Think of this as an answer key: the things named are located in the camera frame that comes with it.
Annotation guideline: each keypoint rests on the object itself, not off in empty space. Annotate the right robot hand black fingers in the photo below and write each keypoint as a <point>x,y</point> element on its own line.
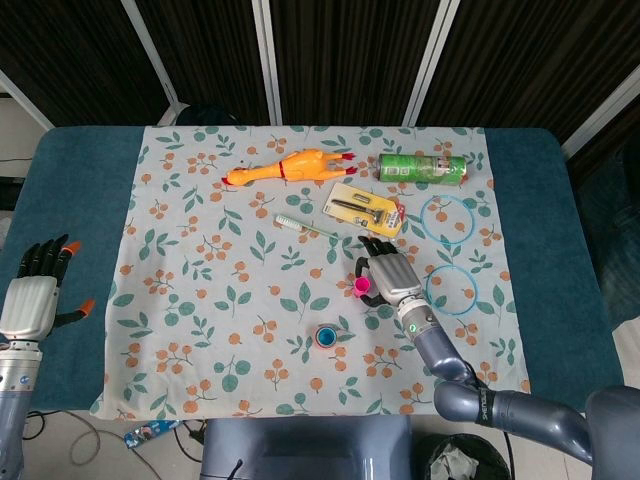
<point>395,275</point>

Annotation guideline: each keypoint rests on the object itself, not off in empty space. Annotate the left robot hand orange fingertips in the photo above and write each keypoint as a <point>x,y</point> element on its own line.
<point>30,305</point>

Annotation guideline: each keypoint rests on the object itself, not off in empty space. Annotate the pink plastic cup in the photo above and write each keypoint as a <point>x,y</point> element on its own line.
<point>361,287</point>

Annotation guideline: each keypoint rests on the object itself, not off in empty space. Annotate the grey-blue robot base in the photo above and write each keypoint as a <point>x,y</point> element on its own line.
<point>300,445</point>

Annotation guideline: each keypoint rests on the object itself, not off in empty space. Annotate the large orange plastic cup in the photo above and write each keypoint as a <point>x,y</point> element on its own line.
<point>325,349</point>

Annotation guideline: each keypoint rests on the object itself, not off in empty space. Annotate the razor on yellow card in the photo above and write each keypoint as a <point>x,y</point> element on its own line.
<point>385,222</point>

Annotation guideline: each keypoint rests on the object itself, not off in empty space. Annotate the green chip can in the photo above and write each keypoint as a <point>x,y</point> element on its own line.
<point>420,168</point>

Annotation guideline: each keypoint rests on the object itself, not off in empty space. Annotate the teal table cover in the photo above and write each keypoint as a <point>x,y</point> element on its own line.
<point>65,200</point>

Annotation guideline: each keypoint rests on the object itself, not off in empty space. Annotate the black floor device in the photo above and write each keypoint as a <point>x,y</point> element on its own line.
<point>10,195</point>

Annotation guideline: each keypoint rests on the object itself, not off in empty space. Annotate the green toothbrush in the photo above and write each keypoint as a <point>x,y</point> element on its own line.
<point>287,220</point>

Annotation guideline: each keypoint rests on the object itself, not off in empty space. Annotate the yellow rubber chicken toy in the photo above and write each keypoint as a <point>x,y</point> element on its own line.
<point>300,167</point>

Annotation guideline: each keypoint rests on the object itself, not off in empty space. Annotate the colourful snack packet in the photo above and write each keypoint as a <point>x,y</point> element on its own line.
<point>150,432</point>

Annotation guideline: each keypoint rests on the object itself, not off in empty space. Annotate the black trash bin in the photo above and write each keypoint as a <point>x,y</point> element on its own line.
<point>460,450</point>

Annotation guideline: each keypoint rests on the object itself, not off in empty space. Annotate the floral print tablecloth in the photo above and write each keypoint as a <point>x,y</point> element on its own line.
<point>200,225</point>

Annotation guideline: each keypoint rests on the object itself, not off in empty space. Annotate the dark slatted partition panel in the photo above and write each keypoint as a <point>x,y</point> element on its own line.
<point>345,50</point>
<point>525,50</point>
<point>210,50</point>
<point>75,50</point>

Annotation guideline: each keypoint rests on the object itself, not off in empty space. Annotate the black bag behind table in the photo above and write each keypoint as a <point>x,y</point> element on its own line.
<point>207,116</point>

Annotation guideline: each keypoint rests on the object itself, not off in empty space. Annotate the white partition post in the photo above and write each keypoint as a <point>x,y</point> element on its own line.
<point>268,75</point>
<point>600,110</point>
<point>151,50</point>
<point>25,100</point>
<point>431,60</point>

